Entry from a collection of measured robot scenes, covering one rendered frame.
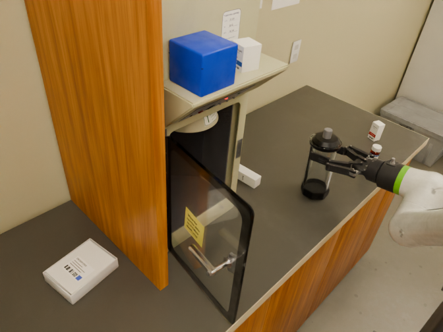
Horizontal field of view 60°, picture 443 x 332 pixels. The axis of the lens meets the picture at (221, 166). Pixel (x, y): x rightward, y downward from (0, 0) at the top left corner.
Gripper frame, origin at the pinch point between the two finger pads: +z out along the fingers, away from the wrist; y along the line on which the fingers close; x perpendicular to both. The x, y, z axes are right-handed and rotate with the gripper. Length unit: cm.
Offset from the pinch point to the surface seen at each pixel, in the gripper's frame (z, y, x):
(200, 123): 13, 44, -24
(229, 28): 7, 39, -48
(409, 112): 43, -221, 75
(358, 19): 55, -125, -17
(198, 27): 7, 48, -50
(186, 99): -1, 60, -39
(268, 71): -3, 36, -39
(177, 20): 6, 54, -52
